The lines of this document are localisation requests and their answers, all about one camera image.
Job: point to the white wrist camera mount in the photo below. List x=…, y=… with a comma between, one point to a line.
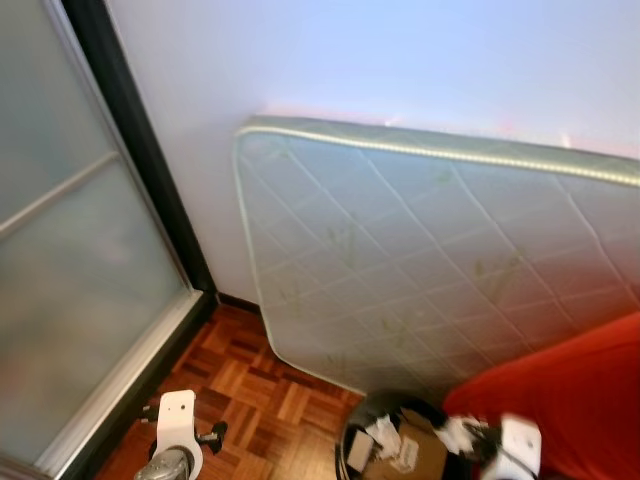
x=178, y=415
x=520, y=445

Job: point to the white tissue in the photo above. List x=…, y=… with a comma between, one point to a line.
x=458, y=433

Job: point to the black baseboard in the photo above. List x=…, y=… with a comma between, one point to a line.
x=238, y=302

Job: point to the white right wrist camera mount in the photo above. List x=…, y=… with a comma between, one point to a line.
x=520, y=445

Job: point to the green quilted mattress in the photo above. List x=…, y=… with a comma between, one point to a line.
x=400, y=250

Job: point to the brown cardboard piece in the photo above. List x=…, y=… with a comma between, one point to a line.
x=422, y=458

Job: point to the red fabric cover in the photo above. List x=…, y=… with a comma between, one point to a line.
x=580, y=400

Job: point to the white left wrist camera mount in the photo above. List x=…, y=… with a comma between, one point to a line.
x=178, y=415

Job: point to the white paper scrap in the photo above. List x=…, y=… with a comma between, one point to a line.
x=382, y=445

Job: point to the black round trash bin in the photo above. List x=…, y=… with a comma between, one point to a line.
x=348, y=455

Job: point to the dark door frame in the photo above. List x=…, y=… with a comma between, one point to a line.
x=130, y=130

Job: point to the frosted glass sliding door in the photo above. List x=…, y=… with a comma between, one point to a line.
x=60, y=250

